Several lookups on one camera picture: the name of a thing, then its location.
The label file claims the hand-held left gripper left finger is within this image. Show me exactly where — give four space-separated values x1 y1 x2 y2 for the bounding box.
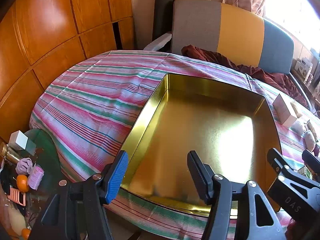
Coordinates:
29 150 129 240

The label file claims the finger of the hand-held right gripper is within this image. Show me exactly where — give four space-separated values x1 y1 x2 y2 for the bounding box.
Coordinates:
267 148 320 223
302 149 320 174

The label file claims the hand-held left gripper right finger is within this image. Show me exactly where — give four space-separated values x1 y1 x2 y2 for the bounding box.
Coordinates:
187 150 287 240

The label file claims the gold metal tin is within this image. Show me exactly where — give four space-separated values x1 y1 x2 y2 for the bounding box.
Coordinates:
119 73 282 218

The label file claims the yellow sponge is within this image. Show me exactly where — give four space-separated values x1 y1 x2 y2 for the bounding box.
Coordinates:
290 100 303 118

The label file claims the cream cardboard box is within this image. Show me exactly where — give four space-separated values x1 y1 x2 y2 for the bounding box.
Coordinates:
272 94 298 127

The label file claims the gold brown bar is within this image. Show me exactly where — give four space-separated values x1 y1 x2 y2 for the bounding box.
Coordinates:
307 120 318 140

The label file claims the white fluffy sock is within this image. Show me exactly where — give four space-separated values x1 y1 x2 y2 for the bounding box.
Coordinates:
291 120 307 134

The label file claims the round glass side table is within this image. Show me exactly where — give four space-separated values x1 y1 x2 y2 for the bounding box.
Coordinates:
0 129 62 240

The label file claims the striped tablecloth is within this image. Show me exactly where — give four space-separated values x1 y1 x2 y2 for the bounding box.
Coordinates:
29 50 320 240

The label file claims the pink hair roller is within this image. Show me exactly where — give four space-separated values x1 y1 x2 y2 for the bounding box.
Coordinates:
27 166 45 190

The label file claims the lilac sock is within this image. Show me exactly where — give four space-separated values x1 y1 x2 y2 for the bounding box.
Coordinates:
15 157 35 175

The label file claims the white printed box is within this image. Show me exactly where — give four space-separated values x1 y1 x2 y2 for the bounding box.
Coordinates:
294 58 313 80

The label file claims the pink comb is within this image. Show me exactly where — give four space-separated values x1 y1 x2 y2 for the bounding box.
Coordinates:
9 187 27 207

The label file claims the grey white box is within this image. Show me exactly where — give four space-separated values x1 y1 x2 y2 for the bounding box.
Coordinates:
9 130 37 155

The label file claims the gold bottle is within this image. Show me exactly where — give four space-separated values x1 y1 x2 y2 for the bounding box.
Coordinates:
0 142 22 167

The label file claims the maroon cloth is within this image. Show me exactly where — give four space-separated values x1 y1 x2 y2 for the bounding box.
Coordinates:
181 44 308 108

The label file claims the grey yellow blue sofa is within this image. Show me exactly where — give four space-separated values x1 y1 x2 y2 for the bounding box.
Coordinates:
144 0 313 110

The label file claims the wooden wardrobe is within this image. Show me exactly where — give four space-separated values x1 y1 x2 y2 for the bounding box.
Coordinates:
0 0 137 140

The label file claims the window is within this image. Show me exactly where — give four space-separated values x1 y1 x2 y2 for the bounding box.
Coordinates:
262 0 320 53

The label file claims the black rolled mat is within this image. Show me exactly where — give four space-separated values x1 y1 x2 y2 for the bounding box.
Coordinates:
152 0 177 49

